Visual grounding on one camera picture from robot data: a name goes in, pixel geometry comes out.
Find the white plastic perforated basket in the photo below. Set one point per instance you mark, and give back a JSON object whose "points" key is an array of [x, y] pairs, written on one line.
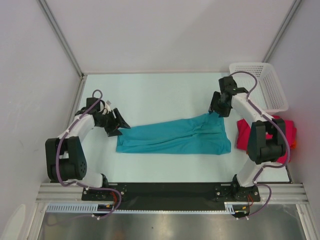
{"points": [[262, 78]]}

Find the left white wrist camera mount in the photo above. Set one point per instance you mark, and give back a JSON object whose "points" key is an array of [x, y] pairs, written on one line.
{"points": [[105, 107]]}

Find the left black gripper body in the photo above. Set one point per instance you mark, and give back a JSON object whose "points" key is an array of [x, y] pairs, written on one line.
{"points": [[108, 122]]}

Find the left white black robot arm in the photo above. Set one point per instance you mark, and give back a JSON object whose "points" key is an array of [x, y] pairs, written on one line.
{"points": [[65, 158]]}

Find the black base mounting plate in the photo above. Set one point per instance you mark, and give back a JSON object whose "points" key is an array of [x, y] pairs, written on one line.
{"points": [[183, 195]]}

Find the teal t shirt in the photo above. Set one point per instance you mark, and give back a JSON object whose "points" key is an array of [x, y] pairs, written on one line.
{"points": [[201, 135]]}

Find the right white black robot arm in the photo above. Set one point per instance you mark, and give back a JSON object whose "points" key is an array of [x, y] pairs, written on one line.
{"points": [[245, 107]]}

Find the folded orange t shirt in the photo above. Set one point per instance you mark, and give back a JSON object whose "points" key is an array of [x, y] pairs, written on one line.
{"points": [[293, 145]]}

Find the folded red t shirt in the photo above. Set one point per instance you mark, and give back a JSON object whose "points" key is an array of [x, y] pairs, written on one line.
{"points": [[242, 135]]}

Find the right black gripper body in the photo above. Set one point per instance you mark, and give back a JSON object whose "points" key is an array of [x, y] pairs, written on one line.
{"points": [[224, 109]]}

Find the right aluminium corner post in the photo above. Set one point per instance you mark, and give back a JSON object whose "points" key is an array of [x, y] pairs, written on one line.
{"points": [[290, 15]]}

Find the aluminium frame rail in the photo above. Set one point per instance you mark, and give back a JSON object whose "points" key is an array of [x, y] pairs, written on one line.
{"points": [[281, 194]]}

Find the left aluminium corner post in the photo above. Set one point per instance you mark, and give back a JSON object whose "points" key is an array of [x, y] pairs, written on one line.
{"points": [[53, 23]]}

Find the white slotted cable duct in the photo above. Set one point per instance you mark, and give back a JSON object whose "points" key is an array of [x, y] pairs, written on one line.
{"points": [[223, 208]]}

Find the aluminium corner post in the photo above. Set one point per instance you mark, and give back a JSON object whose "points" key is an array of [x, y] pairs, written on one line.
{"points": [[53, 23], [290, 15]]}

